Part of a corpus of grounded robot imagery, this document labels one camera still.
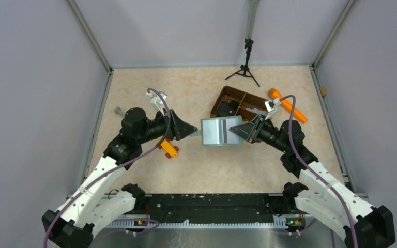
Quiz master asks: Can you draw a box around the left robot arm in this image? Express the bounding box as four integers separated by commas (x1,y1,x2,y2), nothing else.
41,88,198,247

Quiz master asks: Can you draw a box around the grey plastic connector piece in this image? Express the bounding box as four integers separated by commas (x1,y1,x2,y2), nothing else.
114,106,125,117

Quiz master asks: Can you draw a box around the grey pole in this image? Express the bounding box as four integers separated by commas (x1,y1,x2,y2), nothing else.
245,0,260,40

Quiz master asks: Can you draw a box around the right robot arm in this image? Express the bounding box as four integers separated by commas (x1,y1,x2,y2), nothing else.
230,114,396,247

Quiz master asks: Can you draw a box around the white cable tray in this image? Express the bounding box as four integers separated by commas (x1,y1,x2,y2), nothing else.
106,218,288,229

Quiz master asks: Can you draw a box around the yellow toy brick car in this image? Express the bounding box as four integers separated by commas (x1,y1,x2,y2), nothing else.
158,138,179,159

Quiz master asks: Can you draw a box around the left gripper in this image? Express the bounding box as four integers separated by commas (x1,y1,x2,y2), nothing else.
137,108,198,144

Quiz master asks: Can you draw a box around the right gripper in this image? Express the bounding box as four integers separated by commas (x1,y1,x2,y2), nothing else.
231,114,289,153

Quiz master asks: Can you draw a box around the orange flashlight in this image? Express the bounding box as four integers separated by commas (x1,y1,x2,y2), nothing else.
267,88,308,123

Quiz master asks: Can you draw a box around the grey card in basket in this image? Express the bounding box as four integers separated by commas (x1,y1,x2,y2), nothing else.
246,108,268,116

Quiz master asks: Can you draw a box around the black mini tripod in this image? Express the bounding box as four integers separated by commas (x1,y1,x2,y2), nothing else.
225,39,260,87

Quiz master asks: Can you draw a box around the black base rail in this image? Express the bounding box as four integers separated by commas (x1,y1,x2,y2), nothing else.
124,193,308,224

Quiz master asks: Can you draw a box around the brown wicker divided basket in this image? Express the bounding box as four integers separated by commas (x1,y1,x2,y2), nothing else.
210,85,267,121

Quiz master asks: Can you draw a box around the green card holder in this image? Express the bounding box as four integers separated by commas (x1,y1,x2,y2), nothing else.
189,115,245,147

